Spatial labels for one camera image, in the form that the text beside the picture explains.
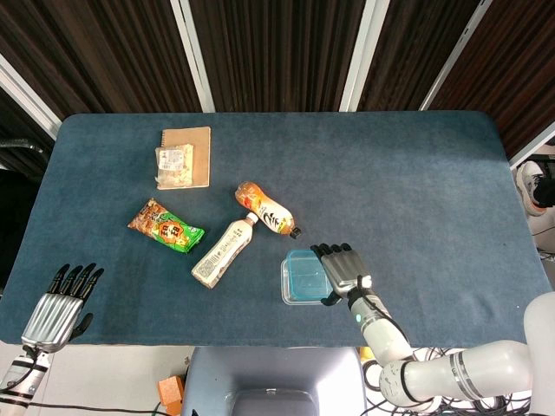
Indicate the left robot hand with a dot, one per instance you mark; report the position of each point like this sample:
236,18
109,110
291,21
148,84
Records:
52,312

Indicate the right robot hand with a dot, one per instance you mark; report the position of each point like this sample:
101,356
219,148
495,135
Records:
344,271

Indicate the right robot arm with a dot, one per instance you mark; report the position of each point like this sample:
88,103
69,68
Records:
390,338

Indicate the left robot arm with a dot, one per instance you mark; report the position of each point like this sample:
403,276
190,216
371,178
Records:
17,377

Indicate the orange wooden block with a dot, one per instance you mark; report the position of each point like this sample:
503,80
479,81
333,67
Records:
170,388

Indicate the clear plastic container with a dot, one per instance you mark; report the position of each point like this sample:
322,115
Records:
283,281

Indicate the orange tea bottle black cap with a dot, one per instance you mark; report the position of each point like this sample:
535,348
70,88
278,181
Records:
269,212

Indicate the blue table cloth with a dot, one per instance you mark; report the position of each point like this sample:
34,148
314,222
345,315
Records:
390,173

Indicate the grey robot torso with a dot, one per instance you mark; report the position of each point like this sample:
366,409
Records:
273,368

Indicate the white milk tea bottle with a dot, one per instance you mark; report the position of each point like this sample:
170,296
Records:
225,249

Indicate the green snack bag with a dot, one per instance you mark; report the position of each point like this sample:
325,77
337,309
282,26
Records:
167,227

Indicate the brown spiral notebook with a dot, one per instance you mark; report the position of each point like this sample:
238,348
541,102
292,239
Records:
201,156

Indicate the clear bread packet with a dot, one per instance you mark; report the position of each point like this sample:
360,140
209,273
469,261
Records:
173,167

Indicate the white frame post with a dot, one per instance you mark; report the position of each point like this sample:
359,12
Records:
533,149
26,93
455,56
362,56
193,56

